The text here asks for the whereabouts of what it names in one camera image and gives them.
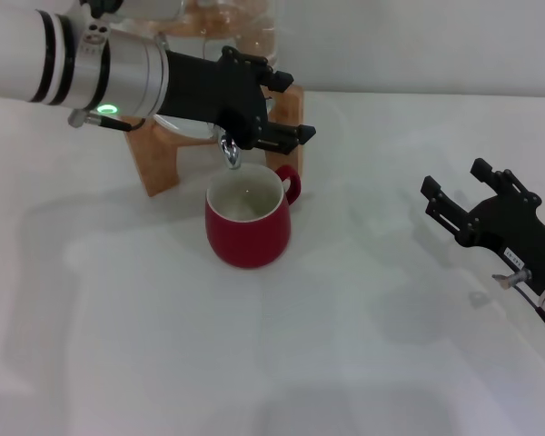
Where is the glass water dispenser jar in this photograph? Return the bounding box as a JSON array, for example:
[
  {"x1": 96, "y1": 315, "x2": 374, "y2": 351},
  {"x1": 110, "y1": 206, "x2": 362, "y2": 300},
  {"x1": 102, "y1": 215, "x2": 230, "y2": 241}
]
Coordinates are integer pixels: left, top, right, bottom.
[{"x1": 154, "y1": 0, "x2": 282, "y2": 142}]

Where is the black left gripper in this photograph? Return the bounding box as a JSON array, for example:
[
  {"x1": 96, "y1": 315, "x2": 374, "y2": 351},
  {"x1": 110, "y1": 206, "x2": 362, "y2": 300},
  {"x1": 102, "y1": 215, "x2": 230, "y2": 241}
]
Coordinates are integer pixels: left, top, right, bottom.
[{"x1": 155, "y1": 45, "x2": 318, "y2": 156}]

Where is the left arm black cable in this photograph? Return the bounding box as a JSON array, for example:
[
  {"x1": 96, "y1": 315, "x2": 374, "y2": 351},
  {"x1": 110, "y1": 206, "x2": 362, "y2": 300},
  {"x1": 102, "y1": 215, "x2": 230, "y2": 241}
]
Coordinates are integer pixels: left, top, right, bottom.
[{"x1": 67, "y1": 108, "x2": 147, "y2": 134}]

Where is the chrome faucet spout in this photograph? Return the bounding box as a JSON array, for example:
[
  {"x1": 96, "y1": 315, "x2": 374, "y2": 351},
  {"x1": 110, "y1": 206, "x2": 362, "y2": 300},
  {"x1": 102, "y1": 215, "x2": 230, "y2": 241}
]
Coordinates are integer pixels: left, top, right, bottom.
[{"x1": 215, "y1": 129, "x2": 244, "y2": 172}]

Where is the left wrist camera housing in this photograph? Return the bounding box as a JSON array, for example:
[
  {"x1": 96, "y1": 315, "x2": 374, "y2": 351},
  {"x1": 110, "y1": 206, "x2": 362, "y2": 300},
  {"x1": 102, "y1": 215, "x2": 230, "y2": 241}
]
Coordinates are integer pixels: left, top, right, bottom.
[{"x1": 79, "y1": 0, "x2": 185, "y2": 22}]

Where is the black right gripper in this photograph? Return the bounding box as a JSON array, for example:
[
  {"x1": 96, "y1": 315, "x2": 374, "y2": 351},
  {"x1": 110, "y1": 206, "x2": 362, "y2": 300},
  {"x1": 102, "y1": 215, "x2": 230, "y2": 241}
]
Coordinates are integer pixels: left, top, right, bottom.
[{"x1": 420, "y1": 157, "x2": 545, "y2": 297}]

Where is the red ceramic cup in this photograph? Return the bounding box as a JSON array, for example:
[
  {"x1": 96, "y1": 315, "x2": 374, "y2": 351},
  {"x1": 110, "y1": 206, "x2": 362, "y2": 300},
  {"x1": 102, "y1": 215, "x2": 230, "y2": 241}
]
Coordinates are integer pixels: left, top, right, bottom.
[{"x1": 203, "y1": 163, "x2": 302, "y2": 270}]

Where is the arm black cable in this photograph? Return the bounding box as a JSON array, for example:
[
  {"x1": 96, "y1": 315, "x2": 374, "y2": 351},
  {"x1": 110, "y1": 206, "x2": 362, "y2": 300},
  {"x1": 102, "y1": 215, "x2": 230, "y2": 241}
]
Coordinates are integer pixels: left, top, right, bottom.
[
  {"x1": 492, "y1": 267, "x2": 545, "y2": 338},
  {"x1": 67, "y1": 108, "x2": 147, "y2": 134}
]

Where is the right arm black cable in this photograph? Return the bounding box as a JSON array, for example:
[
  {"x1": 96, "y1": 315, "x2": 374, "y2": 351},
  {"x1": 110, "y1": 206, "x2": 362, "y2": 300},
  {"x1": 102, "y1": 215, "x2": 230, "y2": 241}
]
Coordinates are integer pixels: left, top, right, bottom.
[{"x1": 492, "y1": 267, "x2": 545, "y2": 338}]

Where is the wooden dispenser stand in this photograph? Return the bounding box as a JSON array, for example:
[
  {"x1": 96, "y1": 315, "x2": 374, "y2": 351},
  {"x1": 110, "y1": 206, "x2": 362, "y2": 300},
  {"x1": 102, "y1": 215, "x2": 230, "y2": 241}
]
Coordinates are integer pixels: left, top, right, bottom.
[{"x1": 125, "y1": 81, "x2": 306, "y2": 198}]

